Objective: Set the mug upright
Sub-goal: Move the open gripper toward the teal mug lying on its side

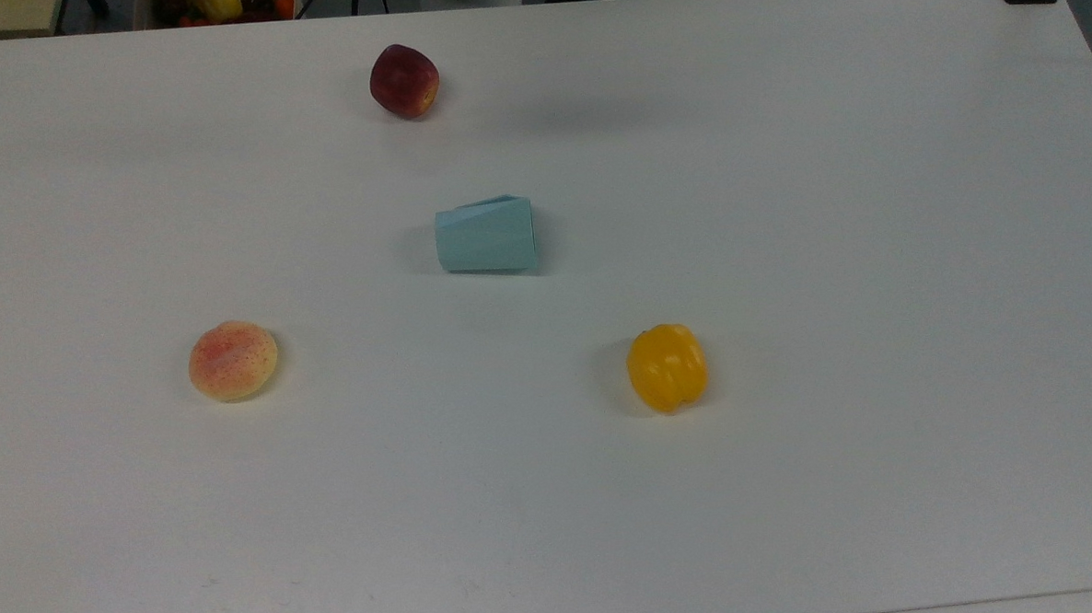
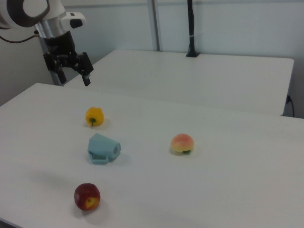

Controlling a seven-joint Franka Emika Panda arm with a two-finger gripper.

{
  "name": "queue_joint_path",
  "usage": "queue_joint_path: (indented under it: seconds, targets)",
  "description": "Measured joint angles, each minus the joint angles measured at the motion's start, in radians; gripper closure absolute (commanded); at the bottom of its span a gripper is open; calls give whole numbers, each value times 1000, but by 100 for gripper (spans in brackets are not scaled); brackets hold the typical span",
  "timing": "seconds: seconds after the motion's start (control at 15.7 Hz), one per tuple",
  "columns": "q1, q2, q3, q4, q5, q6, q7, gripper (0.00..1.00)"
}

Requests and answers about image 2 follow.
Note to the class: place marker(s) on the dark red toy apple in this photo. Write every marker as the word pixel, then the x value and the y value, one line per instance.
pixel 86 196

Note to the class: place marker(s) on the grey vertical wall profile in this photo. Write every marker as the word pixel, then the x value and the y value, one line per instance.
pixel 155 23

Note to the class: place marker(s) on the black camera pole with base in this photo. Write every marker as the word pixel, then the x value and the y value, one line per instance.
pixel 191 26

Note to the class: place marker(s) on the yellow toy bell pepper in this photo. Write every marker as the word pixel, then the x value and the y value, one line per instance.
pixel 95 115

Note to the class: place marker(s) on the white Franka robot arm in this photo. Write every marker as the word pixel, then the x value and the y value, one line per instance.
pixel 47 14

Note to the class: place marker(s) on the pink yellow toy peach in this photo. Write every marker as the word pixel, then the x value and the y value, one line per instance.
pixel 182 143

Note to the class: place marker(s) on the light blue plastic mug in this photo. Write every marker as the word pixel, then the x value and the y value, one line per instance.
pixel 101 147

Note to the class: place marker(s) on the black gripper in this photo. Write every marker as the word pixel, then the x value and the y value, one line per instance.
pixel 60 45

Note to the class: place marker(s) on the aluminium mounting post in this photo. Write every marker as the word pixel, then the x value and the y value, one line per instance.
pixel 53 77

